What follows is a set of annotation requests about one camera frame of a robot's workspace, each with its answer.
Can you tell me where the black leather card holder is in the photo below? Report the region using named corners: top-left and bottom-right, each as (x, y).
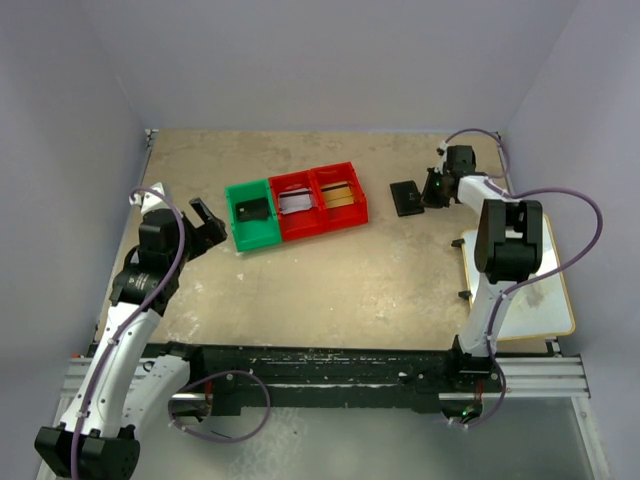
top-left (389, 180), bottom-right (424, 217)

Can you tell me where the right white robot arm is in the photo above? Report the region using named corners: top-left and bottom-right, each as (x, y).
top-left (421, 143), bottom-right (543, 391)

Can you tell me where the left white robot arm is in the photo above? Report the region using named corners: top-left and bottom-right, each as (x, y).
top-left (34, 194), bottom-right (227, 479)

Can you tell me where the black card holder in bin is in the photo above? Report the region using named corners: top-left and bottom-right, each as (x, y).
top-left (235, 197), bottom-right (271, 222)

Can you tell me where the silver cards stack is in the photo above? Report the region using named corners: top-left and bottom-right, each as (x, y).
top-left (277, 188), bottom-right (317, 215)

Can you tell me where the gold cards stack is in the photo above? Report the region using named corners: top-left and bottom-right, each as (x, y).
top-left (320, 181), bottom-right (365, 209)

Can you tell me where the green plastic bin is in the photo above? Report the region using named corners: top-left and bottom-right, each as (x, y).
top-left (225, 178), bottom-right (282, 252)

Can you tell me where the middle red plastic bin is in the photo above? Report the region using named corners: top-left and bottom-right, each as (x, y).
top-left (268, 170), bottom-right (327, 242)

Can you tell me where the red plastic bin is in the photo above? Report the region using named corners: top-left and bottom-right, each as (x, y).
top-left (311, 162), bottom-right (369, 231)
top-left (268, 170), bottom-right (327, 242)

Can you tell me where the right red plastic bin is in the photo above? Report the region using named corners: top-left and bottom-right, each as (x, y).
top-left (311, 162), bottom-right (369, 231)

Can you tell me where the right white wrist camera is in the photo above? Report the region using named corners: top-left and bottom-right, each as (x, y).
top-left (436, 141), bottom-right (449, 173)

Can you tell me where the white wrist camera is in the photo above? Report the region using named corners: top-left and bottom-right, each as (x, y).
top-left (436, 141), bottom-right (449, 173)
top-left (128, 182), bottom-right (171, 215)

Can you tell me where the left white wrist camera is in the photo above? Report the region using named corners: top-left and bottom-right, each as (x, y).
top-left (128, 182), bottom-right (171, 215)

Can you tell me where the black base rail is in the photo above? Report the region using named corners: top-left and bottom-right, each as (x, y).
top-left (143, 342), bottom-right (503, 416)

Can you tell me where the white board wooden frame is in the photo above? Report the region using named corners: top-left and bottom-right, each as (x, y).
top-left (461, 214), bottom-right (575, 341)

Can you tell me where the aluminium frame profile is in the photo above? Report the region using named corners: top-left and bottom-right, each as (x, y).
top-left (60, 356), bottom-right (591, 401)

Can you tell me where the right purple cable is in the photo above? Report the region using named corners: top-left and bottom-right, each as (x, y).
top-left (434, 127), bottom-right (604, 430)

